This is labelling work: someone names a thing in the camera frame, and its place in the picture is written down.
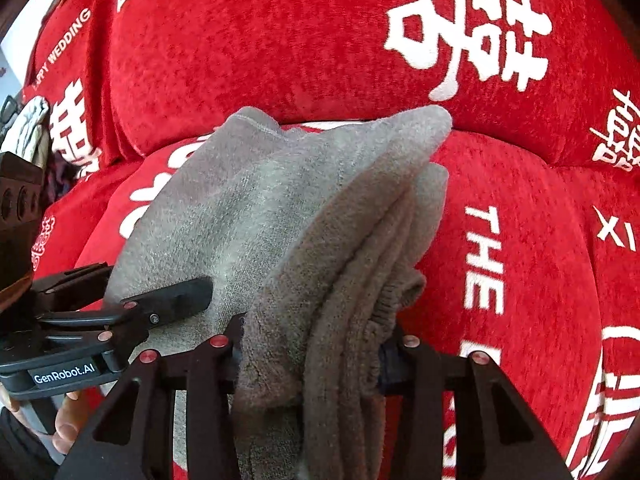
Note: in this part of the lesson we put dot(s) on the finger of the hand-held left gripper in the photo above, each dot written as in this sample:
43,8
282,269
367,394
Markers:
75,280
175,297

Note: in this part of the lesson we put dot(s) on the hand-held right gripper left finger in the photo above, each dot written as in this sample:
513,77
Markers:
220,360

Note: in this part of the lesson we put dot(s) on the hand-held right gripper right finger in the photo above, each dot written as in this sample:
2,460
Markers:
420,365

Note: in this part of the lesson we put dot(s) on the grey pants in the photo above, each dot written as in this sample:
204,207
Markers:
280,220

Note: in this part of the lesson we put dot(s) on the person's left hand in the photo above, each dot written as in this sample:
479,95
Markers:
67,422

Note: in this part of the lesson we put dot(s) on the dark plaid cloth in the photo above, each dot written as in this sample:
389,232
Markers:
60,175

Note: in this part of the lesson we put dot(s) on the light grey garment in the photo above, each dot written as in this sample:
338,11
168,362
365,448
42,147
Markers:
30,125

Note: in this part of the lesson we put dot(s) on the red printed sofa cover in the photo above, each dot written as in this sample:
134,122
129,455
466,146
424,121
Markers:
350,45

